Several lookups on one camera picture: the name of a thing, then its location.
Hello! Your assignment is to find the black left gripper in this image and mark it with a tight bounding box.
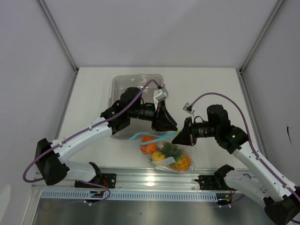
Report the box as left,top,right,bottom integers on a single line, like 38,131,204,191
128,100,178,132

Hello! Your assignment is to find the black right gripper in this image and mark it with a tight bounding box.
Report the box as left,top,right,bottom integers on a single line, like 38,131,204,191
172,116,219,146

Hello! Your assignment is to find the toy pineapple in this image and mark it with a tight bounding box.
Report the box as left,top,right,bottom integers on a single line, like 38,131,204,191
158,142,192,172

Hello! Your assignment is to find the clear zip top bag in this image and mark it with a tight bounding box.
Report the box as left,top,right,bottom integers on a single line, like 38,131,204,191
129,131,195,173

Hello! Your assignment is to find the orange toy pumpkin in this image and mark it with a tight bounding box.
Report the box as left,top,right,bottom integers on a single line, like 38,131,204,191
140,136,157,154

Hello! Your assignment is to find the yellow toy lemon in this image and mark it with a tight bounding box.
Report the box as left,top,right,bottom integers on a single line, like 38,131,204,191
151,151,165,162

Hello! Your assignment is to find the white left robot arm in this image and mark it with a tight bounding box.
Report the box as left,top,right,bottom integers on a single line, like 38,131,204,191
35,87,177,188

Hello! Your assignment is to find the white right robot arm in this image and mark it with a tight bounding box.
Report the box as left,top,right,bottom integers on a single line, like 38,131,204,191
172,105,300,225

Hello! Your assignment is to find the clear grey plastic bin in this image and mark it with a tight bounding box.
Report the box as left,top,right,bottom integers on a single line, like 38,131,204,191
108,74,167,140

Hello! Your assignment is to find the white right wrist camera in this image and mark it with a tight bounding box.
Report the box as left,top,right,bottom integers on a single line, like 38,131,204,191
183,102,196,120

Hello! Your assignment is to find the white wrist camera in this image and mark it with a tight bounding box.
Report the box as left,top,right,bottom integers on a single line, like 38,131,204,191
183,102,196,120
153,87,169,108

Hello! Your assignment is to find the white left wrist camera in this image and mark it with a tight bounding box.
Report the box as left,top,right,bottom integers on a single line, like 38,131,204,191
153,87,169,108

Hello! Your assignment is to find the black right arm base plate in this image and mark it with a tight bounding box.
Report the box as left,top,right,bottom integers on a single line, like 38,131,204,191
194,175,233,191

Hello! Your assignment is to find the aluminium table edge rail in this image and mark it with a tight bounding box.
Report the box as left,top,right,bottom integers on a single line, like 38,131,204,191
31,167,286,192

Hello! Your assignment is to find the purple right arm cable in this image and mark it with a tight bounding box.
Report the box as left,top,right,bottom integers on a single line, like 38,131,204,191
188,92,300,223

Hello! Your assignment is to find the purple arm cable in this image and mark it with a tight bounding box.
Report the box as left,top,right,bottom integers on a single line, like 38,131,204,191
22,79,164,207
188,92,300,223

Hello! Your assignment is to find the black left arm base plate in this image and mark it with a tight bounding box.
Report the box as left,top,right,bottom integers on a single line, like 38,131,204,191
75,173,117,188

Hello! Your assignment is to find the white slotted cable duct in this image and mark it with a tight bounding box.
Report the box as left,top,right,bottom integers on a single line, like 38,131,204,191
41,189,218,202

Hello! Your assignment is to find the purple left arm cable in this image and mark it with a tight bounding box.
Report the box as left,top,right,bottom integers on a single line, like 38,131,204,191
22,79,164,207

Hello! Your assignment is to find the left aluminium frame post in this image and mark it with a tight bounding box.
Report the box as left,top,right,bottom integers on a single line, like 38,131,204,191
36,0,79,74

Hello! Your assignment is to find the aluminium frame post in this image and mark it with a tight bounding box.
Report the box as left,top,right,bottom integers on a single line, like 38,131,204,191
36,0,79,74
239,0,288,75

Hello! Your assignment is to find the right aluminium frame post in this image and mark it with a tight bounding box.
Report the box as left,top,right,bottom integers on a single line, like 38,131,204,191
239,0,288,75

